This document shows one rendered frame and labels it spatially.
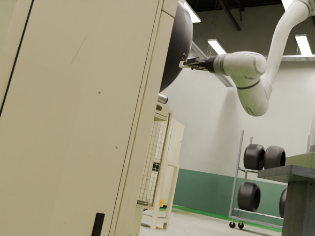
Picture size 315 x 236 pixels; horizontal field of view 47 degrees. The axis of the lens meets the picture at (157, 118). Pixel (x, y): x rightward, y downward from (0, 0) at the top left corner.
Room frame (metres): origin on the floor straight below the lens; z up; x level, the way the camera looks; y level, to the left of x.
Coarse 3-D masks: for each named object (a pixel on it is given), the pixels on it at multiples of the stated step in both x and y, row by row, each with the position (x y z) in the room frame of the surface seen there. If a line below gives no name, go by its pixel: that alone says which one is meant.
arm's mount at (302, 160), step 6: (294, 156) 1.74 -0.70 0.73; (300, 156) 1.66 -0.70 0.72; (306, 156) 1.60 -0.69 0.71; (312, 156) 1.54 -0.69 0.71; (288, 162) 1.82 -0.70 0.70; (294, 162) 1.73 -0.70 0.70; (300, 162) 1.65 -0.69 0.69; (306, 162) 1.59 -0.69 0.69; (312, 162) 1.54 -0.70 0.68; (312, 168) 1.54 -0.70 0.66
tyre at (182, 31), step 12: (180, 12) 1.64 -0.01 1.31; (180, 24) 1.62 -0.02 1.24; (192, 24) 1.70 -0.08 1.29; (180, 36) 1.63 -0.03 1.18; (192, 36) 1.70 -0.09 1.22; (168, 48) 1.61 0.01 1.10; (180, 48) 1.65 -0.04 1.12; (168, 60) 1.64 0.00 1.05; (180, 60) 1.68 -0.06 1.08; (168, 72) 1.69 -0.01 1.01; (168, 84) 1.76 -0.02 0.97
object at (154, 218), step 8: (168, 160) 4.22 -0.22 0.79; (152, 168) 4.36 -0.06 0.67; (176, 168) 4.45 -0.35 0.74; (176, 176) 4.45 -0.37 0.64; (160, 184) 4.20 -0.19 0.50; (160, 192) 4.19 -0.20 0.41; (160, 200) 4.21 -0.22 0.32; (168, 200) 4.46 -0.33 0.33; (168, 208) 4.45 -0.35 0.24; (144, 216) 4.27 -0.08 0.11; (152, 216) 4.21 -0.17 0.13; (160, 216) 4.43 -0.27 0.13; (168, 216) 4.44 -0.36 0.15; (152, 224) 4.20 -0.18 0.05; (168, 224) 4.47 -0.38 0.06
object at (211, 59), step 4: (212, 56) 1.42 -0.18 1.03; (208, 60) 1.42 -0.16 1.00; (212, 60) 1.41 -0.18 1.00; (200, 64) 1.47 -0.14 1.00; (204, 64) 1.44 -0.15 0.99; (208, 64) 1.42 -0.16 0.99; (212, 64) 1.41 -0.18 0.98; (208, 68) 1.43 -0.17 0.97; (212, 68) 1.42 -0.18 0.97; (212, 72) 1.44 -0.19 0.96
